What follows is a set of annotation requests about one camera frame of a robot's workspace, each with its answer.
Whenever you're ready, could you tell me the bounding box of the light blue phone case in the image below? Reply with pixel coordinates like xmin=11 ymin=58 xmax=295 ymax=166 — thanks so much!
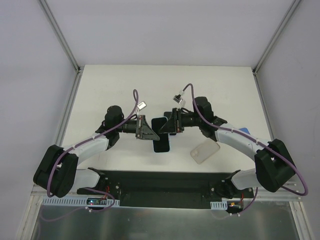
xmin=151 ymin=116 xmax=172 ymax=154

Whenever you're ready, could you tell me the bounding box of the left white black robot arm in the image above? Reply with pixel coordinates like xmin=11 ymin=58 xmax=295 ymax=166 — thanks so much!
xmin=33 ymin=105 xmax=160 ymax=198

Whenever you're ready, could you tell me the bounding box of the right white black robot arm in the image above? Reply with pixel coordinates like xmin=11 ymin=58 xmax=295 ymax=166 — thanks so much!
xmin=159 ymin=96 xmax=296 ymax=199

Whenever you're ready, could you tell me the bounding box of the clear translucent phone case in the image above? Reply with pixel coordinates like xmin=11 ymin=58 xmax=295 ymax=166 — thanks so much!
xmin=190 ymin=139 xmax=221 ymax=165

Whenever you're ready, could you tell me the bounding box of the dark blue phone case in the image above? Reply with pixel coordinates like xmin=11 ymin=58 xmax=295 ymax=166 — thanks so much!
xmin=238 ymin=127 xmax=250 ymax=135

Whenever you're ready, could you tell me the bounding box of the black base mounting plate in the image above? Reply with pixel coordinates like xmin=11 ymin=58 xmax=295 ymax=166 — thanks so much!
xmin=74 ymin=169 xmax=255 ymax=208

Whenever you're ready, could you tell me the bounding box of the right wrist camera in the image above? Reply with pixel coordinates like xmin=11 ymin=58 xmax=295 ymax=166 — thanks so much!
xmin=173 ymin=90 xmax=186 ymax=107

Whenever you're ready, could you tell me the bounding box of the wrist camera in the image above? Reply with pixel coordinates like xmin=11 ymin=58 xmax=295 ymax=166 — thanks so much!
xmin=173 ymin=90 xmax=186 ymax=107
xmin=136 ymin=101 xmax=147 ymax=111

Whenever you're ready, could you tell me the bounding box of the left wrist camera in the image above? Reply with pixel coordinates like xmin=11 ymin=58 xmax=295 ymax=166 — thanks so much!
xmin=136 ymin=101 xmax=147 ymax=111

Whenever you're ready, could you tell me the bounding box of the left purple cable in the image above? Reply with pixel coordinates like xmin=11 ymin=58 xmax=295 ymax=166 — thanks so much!
xmin=46 ymin=88 xmax=141 ymax=213

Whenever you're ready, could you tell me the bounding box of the purple cable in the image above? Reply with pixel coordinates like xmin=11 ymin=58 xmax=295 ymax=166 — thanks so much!
xmin=181 ymin=83 xmax=309 ymax=218
xmin=46 ymin=88 xmax=141 ymax=213

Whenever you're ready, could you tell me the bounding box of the right white slotted cable duct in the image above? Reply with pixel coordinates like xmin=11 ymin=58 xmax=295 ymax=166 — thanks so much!
xmin=210 ymin=200 xmax=228 ymax=211

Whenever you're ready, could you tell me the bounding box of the white slotted cable duct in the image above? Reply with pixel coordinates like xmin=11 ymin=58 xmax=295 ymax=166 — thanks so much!
xmin=210 ymin=200 xmax=228 ymax=211
xmin=42 ymin=196 xmax=120 ymax=208

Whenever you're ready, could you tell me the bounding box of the left white slotted cable duct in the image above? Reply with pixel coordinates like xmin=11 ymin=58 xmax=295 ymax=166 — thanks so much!
xmin=42 ymin=196 xmax=120 ymax=208

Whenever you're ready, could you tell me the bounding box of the left aluminium frame post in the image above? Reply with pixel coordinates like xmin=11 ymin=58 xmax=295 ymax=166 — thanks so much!
xmin=37 ymin=0 xmax=81 ymax=73

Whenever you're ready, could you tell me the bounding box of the aluminium frame post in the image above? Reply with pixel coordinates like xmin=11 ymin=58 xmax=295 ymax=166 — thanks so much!
xmin=252 ymin=0 xmax=303 ymax=76
xmin=37 ymin=0 xmax=81 ymax=73

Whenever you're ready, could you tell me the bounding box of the horizontal aluminium extrusion rail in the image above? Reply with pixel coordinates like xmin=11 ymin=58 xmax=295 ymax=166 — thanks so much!
xmin=32 ymin=174 xmax=301 ymax=202

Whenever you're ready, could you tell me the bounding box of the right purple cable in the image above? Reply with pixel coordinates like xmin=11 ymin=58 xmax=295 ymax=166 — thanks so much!
xmin=181 ymin=83 xmax=309 ymax=218

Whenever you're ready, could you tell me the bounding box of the right aluminium frame post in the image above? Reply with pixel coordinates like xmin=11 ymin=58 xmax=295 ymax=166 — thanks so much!
xmin=252 ymin=0 xmax=303 ymax=76

